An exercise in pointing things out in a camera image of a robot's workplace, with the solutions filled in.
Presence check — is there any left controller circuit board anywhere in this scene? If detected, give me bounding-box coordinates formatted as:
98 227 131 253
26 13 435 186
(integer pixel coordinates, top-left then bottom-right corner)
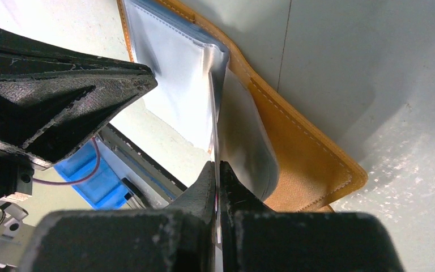
54 141 128 210

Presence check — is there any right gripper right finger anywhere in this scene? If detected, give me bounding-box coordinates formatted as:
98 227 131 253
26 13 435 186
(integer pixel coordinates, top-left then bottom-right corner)
219 161 404 271

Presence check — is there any orange leather card holder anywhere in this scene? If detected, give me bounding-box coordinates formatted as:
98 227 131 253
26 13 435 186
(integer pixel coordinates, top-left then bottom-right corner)
117 1 367 212

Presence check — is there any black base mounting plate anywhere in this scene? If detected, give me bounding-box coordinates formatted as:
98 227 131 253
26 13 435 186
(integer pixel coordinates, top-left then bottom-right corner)
96 124 187 209

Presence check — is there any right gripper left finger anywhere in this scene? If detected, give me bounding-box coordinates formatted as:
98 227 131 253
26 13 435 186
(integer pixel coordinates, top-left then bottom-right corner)
18 161 216 271

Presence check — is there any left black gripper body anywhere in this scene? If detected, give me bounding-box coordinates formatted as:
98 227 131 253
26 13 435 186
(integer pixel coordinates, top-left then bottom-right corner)
0 150 35 203

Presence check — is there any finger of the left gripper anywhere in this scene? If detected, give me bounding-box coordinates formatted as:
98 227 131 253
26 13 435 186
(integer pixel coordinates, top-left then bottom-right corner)
0 29 157 169

